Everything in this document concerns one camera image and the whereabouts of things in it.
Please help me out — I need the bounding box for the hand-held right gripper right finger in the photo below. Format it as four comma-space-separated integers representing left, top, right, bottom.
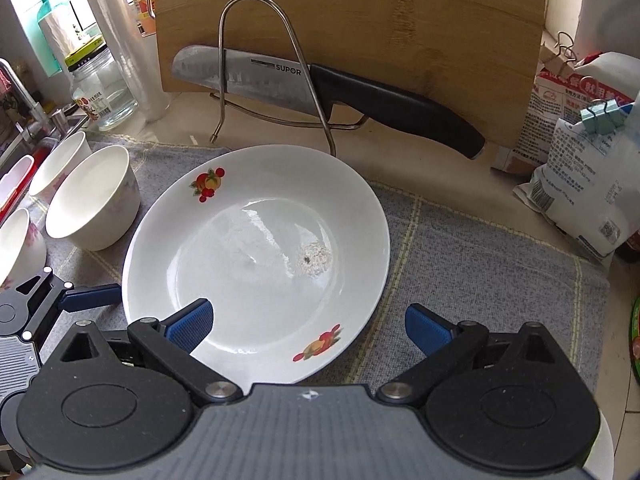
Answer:
376, 303, 558, 405

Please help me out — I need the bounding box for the white blue printed bag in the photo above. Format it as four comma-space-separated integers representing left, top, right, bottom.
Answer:
514, 105, 640, 262

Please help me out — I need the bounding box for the green soap pump bottle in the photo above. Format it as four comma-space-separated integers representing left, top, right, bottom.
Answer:
30, 0, 76, 79

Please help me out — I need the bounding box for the white bowl with pink flowers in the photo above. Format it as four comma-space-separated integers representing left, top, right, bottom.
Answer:
45, 145, 141, 252
27, 131, 93, 197
0, 207, 34, 288

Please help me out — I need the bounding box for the short plastic bag roll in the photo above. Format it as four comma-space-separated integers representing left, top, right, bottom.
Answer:
39, 10, 84, 67

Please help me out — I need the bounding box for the red white printed bag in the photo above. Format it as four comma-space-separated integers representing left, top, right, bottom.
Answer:
491, 52, 640, 176

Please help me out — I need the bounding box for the grey blue checked mat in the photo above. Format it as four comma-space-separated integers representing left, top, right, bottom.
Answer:
0, 132, 613, 411

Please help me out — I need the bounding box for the steel faucet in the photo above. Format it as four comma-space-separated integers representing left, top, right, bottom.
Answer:
0, 57, 48, 136

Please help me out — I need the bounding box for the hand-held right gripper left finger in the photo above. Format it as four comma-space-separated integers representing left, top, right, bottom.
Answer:
60, 298, 245, 407

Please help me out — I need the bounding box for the red rimmed white container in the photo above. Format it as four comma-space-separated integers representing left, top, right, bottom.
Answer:
0, 155, 36, 223

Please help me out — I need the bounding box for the green binder clip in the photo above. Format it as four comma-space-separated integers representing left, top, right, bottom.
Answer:
580, 100, 628, 136

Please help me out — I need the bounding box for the metal sink knob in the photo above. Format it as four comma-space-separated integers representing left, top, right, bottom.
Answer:
50, 106, 72, 135

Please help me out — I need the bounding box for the clear glass jar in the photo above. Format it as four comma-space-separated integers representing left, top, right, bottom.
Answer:
66, 40, 139, 128

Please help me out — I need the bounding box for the tan binder clip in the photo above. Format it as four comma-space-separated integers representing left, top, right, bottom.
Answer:
540, 30, 577, 80

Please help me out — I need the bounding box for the steel sink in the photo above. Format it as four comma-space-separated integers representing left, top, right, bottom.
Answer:
0, 110, 91, 171

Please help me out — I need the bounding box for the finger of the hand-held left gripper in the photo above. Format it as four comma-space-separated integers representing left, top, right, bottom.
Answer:
14, 267, 123, 344

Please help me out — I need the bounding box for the tall plastic wrap roll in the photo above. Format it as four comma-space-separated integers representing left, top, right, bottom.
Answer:
82, 0, 171, 121

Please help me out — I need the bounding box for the black handled kitchen knife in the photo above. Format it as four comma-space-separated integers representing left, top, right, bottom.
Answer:
171, 45, 487, 160

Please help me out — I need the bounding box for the bamboo cutting board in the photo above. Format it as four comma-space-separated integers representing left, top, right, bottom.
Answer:
154, 0, 548, 149

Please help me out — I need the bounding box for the green lidded jar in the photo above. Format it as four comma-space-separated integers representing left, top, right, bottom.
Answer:
629, 295, 640, 376

